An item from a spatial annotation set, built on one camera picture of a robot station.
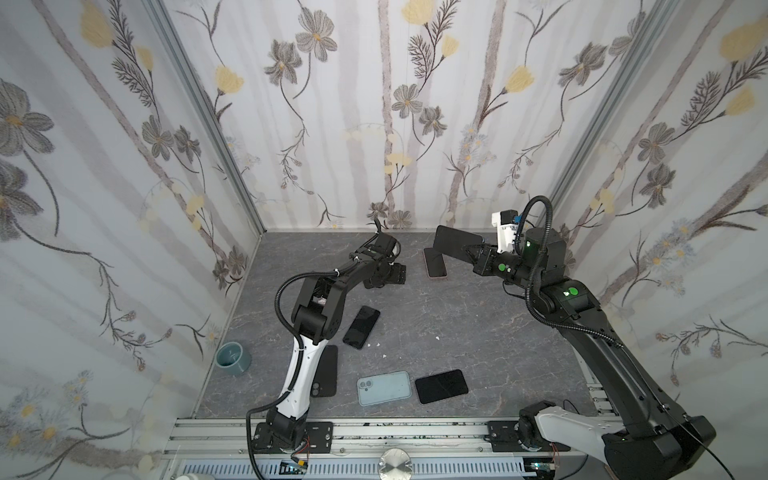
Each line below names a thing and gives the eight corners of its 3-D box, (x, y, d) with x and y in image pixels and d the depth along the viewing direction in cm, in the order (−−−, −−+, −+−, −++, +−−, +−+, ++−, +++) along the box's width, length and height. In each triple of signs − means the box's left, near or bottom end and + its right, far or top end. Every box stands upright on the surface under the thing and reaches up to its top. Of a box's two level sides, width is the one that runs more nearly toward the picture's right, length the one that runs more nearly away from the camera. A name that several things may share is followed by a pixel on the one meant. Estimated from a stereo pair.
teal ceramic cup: (222, 375, 86) (210, 366, 80) (230, 351, 91) (219, 341, 85) (247, 375, 86) (237, 366, 80) (254, 351, 91) (245, 341, 85)
